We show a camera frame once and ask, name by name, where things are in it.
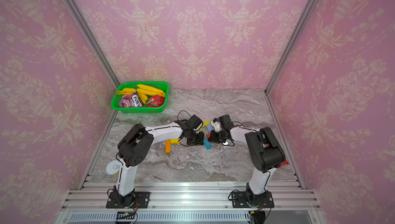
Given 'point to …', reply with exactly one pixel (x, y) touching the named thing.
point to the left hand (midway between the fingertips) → (205, 144)
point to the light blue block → (209, 128)
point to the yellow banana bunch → (142, 90)
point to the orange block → (167, 146)
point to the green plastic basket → (163, 86)
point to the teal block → (207, 144)
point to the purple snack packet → (131, 100)
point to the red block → (208, 135)
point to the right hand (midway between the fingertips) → (206, 141)
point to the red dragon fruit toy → (155, 101)
